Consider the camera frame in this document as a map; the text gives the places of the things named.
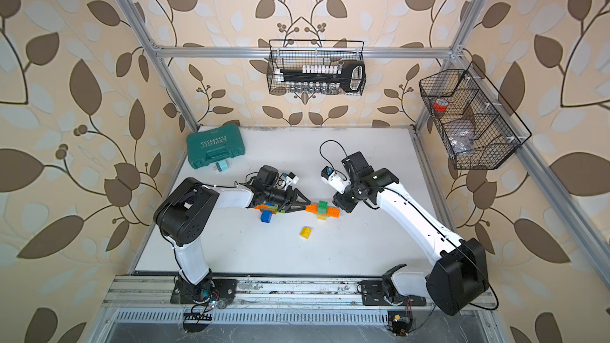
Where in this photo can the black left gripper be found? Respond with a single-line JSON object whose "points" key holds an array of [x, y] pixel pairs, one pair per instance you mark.
{"points": [[291, 197]]}

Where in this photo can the clear plastic bag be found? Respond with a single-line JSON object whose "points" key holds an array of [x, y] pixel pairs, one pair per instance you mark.
{"points": [[461, 135]]}

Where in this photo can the aluminium frame corner post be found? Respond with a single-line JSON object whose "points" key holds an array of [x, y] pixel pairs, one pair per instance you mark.
{"points": [[140, 31], [449, 57]]}

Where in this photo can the orange lego brick long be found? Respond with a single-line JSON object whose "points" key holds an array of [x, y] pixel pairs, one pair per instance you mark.
{"points": [[272, 209]]}

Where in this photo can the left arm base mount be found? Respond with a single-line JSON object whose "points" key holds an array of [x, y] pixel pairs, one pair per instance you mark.
{"points": [[209, 290]]}

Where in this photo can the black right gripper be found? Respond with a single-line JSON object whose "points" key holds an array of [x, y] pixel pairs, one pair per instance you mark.
{"points": [[340, 198]]}

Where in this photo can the aluminium frame corner post right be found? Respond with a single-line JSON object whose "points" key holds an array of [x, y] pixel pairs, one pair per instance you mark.
{"points": [[449, 57]]}

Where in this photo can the aluminium frame corner post left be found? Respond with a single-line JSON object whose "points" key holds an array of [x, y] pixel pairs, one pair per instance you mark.
{"points": [[140, 31]]}

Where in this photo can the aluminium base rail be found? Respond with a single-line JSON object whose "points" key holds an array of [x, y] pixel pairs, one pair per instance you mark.
{"points": [[267, 293]]}

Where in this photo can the green plastic tool case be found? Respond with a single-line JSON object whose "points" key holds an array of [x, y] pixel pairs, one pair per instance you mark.
{"points": [[208, 147]]}

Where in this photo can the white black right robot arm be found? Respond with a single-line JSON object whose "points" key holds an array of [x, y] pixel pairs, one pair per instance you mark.
{"points": [[459, 269]]}

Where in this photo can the small teal white box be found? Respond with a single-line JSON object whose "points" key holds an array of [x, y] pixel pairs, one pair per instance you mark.
{"points": [[221, 165]]}

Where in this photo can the black wire basket wall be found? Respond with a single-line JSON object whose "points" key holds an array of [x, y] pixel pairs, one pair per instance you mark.
{"points": [[499, 130], [295, 53]]}

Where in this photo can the blue lego brick base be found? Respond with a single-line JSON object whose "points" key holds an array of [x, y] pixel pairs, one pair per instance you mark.
{"points": [[266, 216]]}

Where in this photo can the black wire basket back wall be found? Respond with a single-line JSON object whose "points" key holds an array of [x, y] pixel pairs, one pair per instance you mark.
{"points": [[295, 53]]}

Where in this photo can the green lego brick square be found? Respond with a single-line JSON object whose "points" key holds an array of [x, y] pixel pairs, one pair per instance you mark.
{"points": [[322, 208]]}

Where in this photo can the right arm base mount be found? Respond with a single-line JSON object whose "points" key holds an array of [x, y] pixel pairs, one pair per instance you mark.
{"points": [[382, 293]]}

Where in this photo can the small electronics board right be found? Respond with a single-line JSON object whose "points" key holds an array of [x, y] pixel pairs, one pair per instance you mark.
{"points": [[400, 323]]}

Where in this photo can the black white socket set rail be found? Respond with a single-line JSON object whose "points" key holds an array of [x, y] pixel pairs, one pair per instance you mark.
{"points": [[349, 77]]}

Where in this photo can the black wire basket right wall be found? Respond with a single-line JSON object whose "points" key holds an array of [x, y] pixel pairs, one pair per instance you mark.
{"points": [[499, 130]]}

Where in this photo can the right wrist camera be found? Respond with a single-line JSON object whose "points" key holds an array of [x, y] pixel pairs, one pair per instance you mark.
{"points": [[356, 168]]}

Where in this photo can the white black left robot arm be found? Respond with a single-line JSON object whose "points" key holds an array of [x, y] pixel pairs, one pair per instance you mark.
{"points": [[182, 217]]}

